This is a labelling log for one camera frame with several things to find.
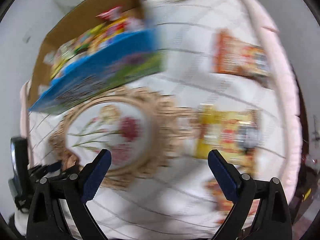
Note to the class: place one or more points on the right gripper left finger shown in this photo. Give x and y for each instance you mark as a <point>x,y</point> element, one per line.
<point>46,219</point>

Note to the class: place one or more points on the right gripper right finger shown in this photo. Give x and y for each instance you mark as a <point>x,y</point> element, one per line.
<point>272,219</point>

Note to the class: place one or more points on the yellow Sedaap noodle packet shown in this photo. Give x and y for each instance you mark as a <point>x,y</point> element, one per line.
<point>114,22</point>

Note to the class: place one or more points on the yellow panda snack packet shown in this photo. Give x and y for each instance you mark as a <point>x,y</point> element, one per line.
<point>235,134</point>

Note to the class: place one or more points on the white patterned quilted mat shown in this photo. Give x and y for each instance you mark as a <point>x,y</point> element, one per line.
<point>155,188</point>

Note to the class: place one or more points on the blue milk cardboard box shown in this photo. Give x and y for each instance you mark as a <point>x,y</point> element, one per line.
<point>129,57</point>

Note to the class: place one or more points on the orange panda snack packet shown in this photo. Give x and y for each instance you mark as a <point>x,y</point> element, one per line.
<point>236,57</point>

